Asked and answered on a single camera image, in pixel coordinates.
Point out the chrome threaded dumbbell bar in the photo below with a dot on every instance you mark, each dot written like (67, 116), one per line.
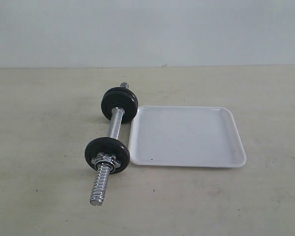
(100, 183)

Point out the white plastic tray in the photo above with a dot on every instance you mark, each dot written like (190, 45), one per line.
(185, 136)

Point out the chrome spinlock collar nut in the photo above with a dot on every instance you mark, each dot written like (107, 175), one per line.
(108, 160)

